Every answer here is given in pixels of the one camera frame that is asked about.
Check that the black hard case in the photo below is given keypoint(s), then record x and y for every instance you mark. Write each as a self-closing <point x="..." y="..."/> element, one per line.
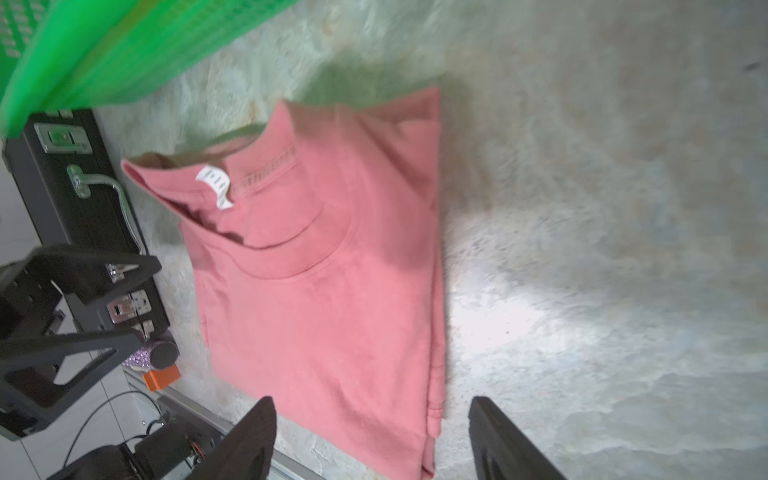
<point x="61" y="167"/>

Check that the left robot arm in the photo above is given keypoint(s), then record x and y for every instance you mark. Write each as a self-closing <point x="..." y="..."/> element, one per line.
<point x="154" y="454"/>

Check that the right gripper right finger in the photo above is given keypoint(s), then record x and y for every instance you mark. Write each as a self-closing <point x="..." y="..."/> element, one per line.
<point x="501" y="451"/>

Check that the green plastic perforated basket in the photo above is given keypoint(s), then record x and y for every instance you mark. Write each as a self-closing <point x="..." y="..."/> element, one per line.
<point x="67" y="55"/>

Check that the small orange object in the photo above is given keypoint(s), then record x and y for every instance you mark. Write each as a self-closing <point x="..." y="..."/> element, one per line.
<point x="160" y="379"/>

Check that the glittery purple microphone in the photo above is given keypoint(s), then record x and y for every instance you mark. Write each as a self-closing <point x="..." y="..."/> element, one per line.
<point x="155" y="355"/>

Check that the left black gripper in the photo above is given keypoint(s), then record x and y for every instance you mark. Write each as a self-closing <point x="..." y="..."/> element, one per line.
<point x="31" y="315"/>

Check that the pink t-shirt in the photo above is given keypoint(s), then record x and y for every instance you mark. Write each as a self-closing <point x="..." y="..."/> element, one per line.
<point x="317" y="264"/>

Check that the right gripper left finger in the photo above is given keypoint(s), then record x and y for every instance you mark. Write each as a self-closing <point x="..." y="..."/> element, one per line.
<point x="245" y="453"/>

